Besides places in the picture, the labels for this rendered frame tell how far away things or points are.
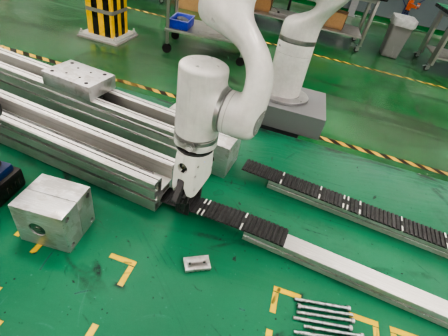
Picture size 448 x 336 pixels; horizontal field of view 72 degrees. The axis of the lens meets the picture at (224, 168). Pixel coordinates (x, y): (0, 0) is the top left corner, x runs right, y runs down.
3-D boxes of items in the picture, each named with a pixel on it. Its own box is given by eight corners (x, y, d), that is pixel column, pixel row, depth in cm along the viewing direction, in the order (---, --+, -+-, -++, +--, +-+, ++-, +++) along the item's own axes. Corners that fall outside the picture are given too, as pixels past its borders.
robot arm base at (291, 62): (255, 81, 119) (267, 29, 108) (303, 89, 120) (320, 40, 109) (255, 100, 103) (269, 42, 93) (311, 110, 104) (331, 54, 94)
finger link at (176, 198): (173, 197, 58) (178, 208, 63) (193, 165, 62) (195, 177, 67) (168, 195, 59) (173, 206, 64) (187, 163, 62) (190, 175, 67)
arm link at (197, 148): (206, 150, 54) (204, 163, 56) (225, 127, 61) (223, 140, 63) (164, 134, 56) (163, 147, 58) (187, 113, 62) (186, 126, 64)
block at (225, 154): (239, 155, 91) (246, 127, 85) (223, 179, 82) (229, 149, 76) (212, 144, 93) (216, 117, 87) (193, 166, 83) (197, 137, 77)
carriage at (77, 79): (117, 96, 94) (115, 75, 90) (91, 110, 86) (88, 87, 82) (73, 80, 98) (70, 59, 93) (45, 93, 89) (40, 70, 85)
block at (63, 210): (101, 211, 67) (97, 178, 61) (70, 253, 58) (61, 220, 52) (58, 199, 68) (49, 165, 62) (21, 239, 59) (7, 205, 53)
